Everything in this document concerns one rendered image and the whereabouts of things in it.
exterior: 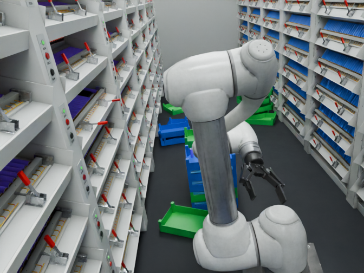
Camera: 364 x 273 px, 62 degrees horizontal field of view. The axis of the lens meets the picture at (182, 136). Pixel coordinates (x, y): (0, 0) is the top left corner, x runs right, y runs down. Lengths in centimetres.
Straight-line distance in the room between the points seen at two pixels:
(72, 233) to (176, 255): 93
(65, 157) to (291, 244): 76
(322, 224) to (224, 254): 101
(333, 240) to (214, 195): 105
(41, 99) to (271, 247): 84
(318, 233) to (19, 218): 156
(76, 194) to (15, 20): 50
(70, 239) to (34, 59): 50
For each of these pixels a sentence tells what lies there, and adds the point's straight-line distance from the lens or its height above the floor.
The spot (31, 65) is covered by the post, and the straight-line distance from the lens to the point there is 86.
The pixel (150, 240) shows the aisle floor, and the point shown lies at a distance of 191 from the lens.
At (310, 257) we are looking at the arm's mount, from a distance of 136.
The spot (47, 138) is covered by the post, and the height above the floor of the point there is 98.
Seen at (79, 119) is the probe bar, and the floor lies 93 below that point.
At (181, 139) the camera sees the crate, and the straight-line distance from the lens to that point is 293.
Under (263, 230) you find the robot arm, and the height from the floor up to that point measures 54.
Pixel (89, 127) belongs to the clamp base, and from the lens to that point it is 114.
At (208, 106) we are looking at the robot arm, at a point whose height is 101.
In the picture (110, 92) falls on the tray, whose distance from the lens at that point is 156.
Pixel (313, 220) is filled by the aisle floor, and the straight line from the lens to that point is 201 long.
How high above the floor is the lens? 129
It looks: 25 degrees down
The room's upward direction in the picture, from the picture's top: 8 degrees counter-clockwise
